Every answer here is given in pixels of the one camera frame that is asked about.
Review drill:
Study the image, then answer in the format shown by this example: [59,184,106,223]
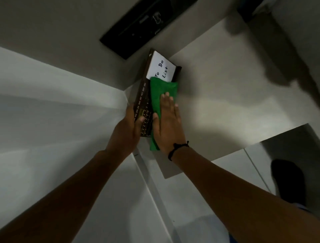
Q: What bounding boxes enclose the person's right forearm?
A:
[171,146,320,243]

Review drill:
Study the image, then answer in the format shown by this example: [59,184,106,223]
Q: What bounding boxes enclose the person's right hand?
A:
[151,92,187,156]

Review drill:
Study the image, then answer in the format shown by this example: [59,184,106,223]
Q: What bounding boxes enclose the black shoe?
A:
[271,159,307,206]

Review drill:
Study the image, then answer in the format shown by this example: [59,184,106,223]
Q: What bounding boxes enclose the white note sheet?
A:
[146,51,176,82]

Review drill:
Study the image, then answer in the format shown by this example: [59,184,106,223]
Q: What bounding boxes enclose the person's left forearm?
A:
[0,148,131,243]

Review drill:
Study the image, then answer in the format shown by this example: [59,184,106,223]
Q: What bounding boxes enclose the person's left hand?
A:
[106,104,146,160]

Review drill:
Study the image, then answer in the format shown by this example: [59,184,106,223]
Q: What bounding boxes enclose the black wall-mounted screen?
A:
[99,0,198,60]

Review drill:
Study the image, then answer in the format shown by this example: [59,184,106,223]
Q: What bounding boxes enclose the dark brown calendar board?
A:
[133,48,182,138]

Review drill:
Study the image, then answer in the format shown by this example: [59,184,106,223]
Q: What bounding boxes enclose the green cleaning cloth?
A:
[149,77,179,152]

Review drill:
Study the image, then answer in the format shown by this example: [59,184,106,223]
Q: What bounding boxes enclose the black cord bracelet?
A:
[168,141,190,162]

